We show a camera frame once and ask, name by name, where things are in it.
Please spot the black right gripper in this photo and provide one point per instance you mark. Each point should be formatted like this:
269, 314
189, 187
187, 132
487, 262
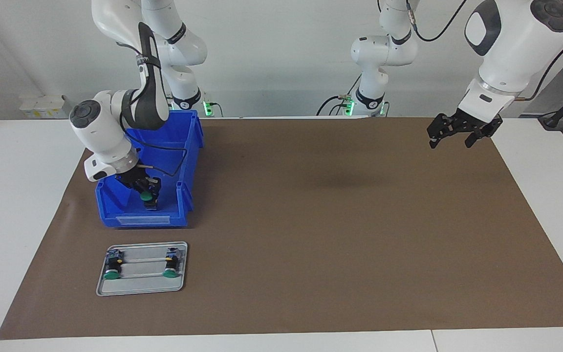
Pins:
132, 178

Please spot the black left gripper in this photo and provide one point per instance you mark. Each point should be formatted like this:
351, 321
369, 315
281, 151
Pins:
472, 122

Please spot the green push button switch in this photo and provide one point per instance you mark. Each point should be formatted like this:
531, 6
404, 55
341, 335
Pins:
112, 266
170, 266
146, 196

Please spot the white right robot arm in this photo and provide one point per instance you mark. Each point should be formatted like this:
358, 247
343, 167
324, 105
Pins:
110, 122

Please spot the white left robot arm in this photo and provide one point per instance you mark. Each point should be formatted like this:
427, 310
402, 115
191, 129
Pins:
516, 49

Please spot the blue plastic storage bin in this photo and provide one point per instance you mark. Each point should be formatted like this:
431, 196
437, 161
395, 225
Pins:
174, 161

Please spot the silver metal tray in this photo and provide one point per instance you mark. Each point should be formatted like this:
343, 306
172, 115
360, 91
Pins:
140, 286

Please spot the white cardboard box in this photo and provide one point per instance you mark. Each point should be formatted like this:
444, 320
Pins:
42, 105

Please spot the brown table mat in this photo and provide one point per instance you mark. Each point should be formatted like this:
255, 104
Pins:
311, 269

